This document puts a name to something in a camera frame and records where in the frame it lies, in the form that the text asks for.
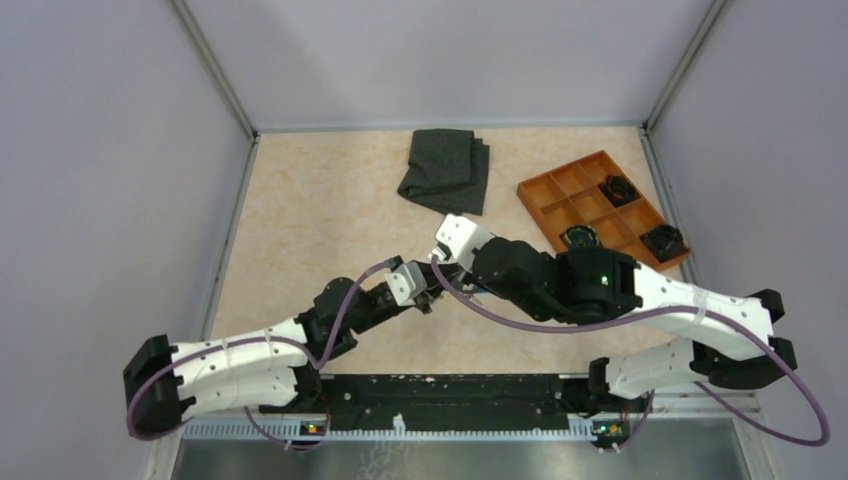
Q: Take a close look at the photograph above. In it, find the metal key holder plate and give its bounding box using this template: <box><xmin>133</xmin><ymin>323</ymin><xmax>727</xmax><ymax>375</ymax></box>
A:
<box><xmin>429</xmin><ymin>259</ymin><xmax>487</xmax><ymax>315</ymax></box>

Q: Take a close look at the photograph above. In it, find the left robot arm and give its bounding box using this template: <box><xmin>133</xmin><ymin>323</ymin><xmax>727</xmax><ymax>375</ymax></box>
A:
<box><xmin>122</xmin><ymin>272</ymin><xmax>442</xmax><ymax>441</ymax></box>

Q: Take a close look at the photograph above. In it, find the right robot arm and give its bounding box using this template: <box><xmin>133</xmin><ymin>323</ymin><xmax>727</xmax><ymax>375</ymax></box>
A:
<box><xmin>459</xmin><ymin>237</ymin><xmax>798</xmax><ymax>412</ymax></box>

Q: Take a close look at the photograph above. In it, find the blue yellow rolled tie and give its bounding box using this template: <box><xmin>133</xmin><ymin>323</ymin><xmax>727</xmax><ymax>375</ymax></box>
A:
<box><xmin>560</xmin><ymin>224</ymin><xmax>602</xmax><ymax>250</ymax></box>

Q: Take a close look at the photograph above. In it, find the orange compartment tray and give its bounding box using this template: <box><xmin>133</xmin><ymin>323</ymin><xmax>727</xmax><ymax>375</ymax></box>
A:
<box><xmin>516</xmin><ymin>150</ymin><xmax>691</xmax><ymax>271</ymax></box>

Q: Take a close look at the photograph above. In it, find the black rolled belt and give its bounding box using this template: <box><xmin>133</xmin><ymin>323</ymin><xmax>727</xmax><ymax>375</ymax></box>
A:
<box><xmin>598</xmin><ymin>175</ymin><xmax>641</xmax><ymax>208</ymax></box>

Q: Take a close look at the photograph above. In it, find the dark grey folded cloth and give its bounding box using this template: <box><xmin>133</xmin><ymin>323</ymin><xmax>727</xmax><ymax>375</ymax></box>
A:
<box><xmin>397</xmin><ymin>129</ymin><xmax>490</xmax><ymax>216</ymax></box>

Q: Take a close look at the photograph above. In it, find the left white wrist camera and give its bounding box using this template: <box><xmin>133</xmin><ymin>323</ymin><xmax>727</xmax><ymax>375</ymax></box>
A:
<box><xmin>384</xmin><ymin>261</ymin><xmax>427</xmax><ymax>307</ymax></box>

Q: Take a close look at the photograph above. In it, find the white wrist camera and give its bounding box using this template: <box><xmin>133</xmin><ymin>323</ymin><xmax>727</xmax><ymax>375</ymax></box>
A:
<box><xmin>428</xmin><ymin>214</ymin><xmax>495</xmax><ymax>272</ymax></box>
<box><xmin>384</xmin><ymin>261</ymin><xmax>427</xmax><ymax>307</ymax></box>

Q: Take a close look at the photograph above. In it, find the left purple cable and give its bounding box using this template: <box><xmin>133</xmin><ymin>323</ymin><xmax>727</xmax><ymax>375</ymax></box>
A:
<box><xmin>125</xmin><ymin>256</ymin><xmax>402</xmax><ymax>452</ymax></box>

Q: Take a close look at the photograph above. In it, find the purple cable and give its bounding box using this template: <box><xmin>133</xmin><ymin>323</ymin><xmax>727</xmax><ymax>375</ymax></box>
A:
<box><xmin>429</xmin><ymin>254</ymin><xmax>831</xmax><ymax>448</ymax></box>
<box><xmin>125</xmin><ymin>256</ymin><xmax>402</xmax><ymax>452</ymax></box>

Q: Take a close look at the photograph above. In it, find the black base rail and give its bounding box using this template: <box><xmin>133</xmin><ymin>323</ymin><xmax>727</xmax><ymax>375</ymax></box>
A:
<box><xmin>280</xmin><ymin>374</ymin><xmax>648</xmax><ymax>433</ymax></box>

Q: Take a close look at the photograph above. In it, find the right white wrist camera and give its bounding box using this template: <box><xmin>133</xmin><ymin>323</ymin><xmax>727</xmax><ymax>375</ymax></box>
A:
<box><xmin>428</xmin><ymin>214</ymin><xmax>495</xmax><ymax>272</ymax></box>

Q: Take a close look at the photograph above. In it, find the black rolled strap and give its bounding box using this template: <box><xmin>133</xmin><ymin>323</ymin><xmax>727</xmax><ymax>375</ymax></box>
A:
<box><xmin>639</xmin><ymin>223</ymin><xmax>689</xmax><ymax>262</ymax></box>

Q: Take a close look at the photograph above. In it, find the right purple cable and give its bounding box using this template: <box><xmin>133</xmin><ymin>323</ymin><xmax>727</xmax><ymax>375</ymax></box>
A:
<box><xmin>429</xmin><ymin>254</ymin><xmax>831</xmax><ymax>448</ymax></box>

